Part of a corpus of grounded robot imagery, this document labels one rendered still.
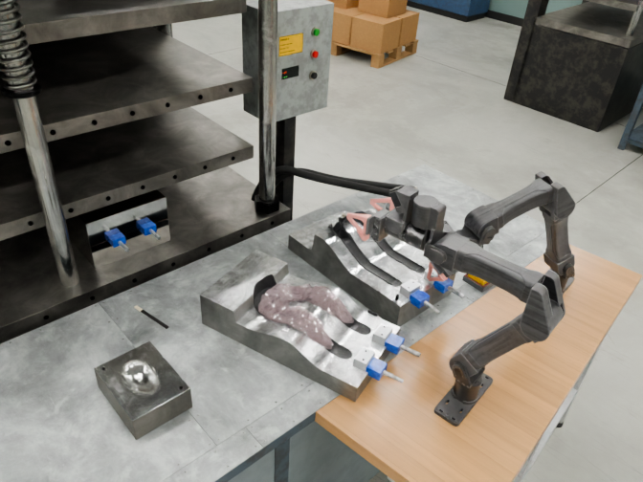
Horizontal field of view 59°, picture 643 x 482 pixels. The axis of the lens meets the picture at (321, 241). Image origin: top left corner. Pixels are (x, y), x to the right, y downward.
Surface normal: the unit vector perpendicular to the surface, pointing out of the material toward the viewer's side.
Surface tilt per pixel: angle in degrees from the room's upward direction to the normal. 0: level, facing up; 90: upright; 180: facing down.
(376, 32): 90
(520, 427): 0
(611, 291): 0
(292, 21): 90
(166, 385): 0
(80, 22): 90
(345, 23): 90
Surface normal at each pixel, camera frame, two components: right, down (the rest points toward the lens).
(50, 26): 0.66, 0.47
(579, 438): 0.06, -0.81
